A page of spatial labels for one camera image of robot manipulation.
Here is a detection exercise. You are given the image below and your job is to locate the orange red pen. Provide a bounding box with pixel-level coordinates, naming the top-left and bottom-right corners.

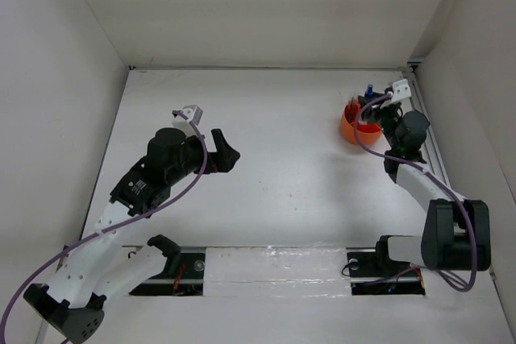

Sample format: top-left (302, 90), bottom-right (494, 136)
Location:
top-left (347, 97), bottom-right (356, 123)

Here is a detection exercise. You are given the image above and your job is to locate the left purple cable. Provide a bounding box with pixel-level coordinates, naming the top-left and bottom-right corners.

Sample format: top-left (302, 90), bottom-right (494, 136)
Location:
top-left (0, 109), bottom-right (210, 344)

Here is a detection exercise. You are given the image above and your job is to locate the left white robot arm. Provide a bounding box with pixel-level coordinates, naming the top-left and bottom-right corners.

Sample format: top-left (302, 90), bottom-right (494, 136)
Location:
top-left (23, 127), bottom-right (240, 343)

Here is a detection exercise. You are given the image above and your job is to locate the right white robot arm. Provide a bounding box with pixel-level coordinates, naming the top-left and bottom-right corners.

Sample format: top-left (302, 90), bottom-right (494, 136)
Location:
top-left (356, 92), bottom-right (491, 292)

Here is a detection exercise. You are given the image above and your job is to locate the right side aluminium rail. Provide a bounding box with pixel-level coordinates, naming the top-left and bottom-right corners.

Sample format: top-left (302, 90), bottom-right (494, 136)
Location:
top-left (401, 62), bottom-right (496, 280)

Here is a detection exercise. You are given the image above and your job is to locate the orange round organizer container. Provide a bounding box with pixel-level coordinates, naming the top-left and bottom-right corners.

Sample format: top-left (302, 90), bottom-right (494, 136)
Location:
top-left (339, 105), bottom-right (381, 145)

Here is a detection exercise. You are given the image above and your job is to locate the black metal base rail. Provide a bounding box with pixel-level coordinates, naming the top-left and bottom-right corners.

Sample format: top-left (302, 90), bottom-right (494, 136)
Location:
top-left (130, 247), bottom-right (425, 298)

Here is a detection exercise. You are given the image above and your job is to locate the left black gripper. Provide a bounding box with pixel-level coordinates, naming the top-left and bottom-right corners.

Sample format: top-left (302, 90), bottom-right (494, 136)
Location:
top-left (167, 129), bottom-right (239, 184)

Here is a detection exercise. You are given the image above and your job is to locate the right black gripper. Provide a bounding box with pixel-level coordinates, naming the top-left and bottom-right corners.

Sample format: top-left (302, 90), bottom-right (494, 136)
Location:
top-left (357, 90), bottom-right (402, 150)

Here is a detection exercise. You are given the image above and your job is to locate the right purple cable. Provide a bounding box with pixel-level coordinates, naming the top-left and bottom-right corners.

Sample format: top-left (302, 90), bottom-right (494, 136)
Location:
top-left (352, 92), bottom-right (479, 293)

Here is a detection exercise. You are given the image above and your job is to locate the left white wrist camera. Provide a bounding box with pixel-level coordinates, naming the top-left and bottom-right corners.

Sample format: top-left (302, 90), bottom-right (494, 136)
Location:
top-left (172, 105), bottom-right (203, 136)

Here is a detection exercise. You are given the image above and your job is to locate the purple cable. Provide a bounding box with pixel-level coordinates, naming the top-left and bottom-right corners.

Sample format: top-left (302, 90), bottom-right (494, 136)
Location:
top-left (352, 92), bottom-right (479, 293)
top-left (0, 109), bottom-right (210, 344)

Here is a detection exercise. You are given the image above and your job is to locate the blue capped spray bottle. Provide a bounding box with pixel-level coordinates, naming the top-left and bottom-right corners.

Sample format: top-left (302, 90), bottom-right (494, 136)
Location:
top-left (361, 84), bottom-right (376, 106)

